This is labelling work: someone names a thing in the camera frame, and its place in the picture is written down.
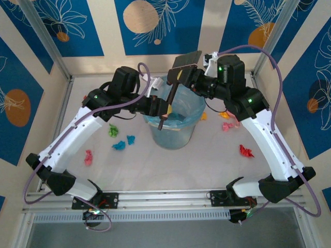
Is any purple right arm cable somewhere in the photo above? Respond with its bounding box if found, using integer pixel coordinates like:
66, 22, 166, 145
218, 44, 322, 225

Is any thin black right gripper wire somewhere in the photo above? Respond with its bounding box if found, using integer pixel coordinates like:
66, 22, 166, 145
205, 99, 229, 113

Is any left controller board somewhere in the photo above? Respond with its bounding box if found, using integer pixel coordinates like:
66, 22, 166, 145
82, 208, 104, 228

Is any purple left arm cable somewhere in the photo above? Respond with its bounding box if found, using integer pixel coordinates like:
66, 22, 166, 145
22, 63, 151, 233

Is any blue plastic bin liner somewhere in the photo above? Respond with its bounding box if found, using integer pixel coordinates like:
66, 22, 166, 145
143, 74, 207, 131

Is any right controller board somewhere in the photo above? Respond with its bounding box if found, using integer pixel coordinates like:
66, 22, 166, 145
229, 208, 255, 225

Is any dark brown hand brush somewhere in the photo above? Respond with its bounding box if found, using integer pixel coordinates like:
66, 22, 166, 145
158, 50, 203, 130

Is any green paper scrap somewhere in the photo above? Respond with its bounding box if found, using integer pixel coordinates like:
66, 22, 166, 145
108, 123, 120, 137

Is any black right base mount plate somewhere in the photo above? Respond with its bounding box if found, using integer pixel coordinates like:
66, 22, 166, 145
209, 190, 257, 208

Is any grey slotted cable duct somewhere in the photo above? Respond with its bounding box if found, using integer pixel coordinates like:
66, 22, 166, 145
33, 208, 231, 224

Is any aluminium mounting rail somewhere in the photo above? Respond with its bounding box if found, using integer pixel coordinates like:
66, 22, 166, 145
22, 186, 309, 214

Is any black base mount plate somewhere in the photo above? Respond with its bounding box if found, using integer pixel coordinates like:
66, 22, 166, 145
71, 191, 119, 210
209, 190, 257, 208

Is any grey mesh waste bin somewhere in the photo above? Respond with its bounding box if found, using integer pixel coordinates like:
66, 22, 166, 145
143, 74, 207, 150

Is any aluminium frame post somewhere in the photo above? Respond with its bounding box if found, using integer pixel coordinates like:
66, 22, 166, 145
18, 0, 73, 82
252, 0, 307, 80

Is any thin black gripper wire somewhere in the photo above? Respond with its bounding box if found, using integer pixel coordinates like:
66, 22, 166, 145
113, 113, 138, 121
205, 99, 229, 113

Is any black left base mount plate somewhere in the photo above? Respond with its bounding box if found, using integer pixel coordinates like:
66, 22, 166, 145
71, 191, 119, 210

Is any controller board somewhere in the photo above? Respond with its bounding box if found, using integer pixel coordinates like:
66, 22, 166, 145
229, 208, 255, 225
82, 208, 104, 228

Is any thin black left gripper wire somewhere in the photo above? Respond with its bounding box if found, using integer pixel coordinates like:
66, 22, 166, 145
113, 113, 138, 121

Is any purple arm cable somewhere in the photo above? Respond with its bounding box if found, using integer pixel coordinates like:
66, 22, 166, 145
218, 44, 322, 225
22, 63, 151, 233

